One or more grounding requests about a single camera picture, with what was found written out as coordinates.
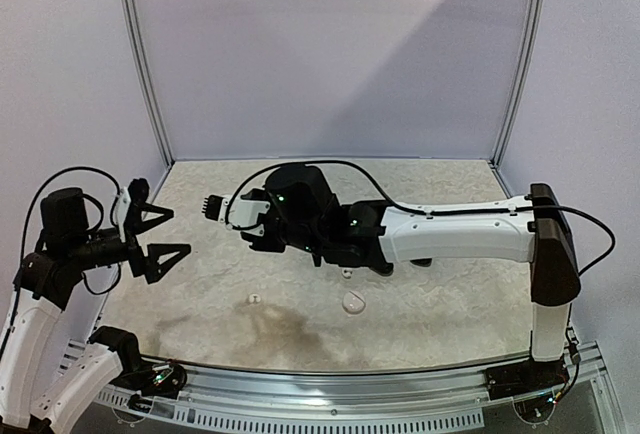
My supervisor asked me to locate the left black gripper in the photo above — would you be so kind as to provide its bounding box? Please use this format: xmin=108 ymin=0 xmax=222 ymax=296
xmin=68 ymin=202 xmax=191 ymax=281

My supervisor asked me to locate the pinkish white round case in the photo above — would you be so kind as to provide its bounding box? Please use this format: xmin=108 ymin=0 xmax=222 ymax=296
xmin=342 ymin=291 xmax=366 ymax=315

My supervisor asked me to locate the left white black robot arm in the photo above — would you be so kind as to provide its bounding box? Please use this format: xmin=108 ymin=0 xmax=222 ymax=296
xmin=1 ymin=178 xmax=191 ymax=433

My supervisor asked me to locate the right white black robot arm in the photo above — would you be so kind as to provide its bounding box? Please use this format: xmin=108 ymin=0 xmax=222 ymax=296
xmin=223 ymin=161 xmax=615 ymax=390

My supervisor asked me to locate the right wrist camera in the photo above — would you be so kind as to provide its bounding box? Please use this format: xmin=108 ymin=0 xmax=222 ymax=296
xmin=202 ymin=195 xmax=271 ymax=237

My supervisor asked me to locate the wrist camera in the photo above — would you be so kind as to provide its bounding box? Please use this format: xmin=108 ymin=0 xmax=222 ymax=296
xmin=202 ymin=195 xmax=271 ymax=237
xmin=110 ymin=178 xmax=150 ymax=229

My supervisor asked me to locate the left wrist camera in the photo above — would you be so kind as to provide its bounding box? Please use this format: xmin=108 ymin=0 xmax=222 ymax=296
xmin=110 ymin=178 xmax=150 ymax=229

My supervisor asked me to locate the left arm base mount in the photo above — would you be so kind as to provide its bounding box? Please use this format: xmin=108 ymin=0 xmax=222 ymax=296
xmin=89 ymin=326 xmax=188 ymax=399

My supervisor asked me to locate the aluminium front rail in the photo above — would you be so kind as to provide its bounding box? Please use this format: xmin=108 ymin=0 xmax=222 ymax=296
xmin=58 ymin=341 xmax=626 ymax=430

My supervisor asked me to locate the left aluminium corner post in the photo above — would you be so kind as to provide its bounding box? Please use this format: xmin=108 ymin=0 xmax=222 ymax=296
xmin=121 ymin=0 xmax=175 ymax=167

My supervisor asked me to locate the aluminium corner post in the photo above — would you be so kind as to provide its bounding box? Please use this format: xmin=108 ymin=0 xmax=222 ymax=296
xmin=490 ymin=0 xmax=544 ymax=170
xmin=121 ymin=0 xmax=175 ymax=167

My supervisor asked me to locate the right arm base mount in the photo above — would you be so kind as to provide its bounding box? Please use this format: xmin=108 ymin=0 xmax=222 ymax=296
xmin=483 ymin=358 xmax=572 ymax=400

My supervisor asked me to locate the right aluminium corner post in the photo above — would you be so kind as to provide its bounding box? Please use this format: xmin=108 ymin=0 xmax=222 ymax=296
xmin=490 ymin=0 xmax=544 ymax=170

